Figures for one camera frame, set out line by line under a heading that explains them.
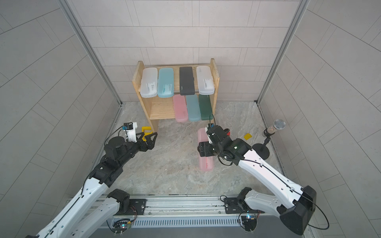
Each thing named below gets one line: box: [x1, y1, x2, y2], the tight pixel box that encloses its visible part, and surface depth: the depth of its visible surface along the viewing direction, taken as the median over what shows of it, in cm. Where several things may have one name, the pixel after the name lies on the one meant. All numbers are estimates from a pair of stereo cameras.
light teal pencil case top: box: [157, 67, 175, 98], surface depth 68 cm
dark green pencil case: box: [198, 94, 213, 121], surface depth 87 cm
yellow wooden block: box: [243, 133, 253, 141], surface depth 99 cm
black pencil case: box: [179, 66, 195, 96], surface depth 70 cm
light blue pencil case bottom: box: [185, 94, 201, 122], surface depth 87 cm
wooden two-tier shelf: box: [131, 59, 220, 133], surface depth 71 cm
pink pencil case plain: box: [172, 94, 189, 123], surface depth 86 cm
